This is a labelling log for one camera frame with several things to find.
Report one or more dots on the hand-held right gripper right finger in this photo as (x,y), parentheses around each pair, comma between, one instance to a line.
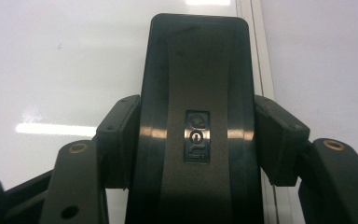
(279,140)

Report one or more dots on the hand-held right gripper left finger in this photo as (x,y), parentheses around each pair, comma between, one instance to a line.
(118,140)

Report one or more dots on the large white table sheet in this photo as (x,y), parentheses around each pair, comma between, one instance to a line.
(323,62)

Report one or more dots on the white whiteboard with metal frame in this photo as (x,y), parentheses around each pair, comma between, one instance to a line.
(59,62)

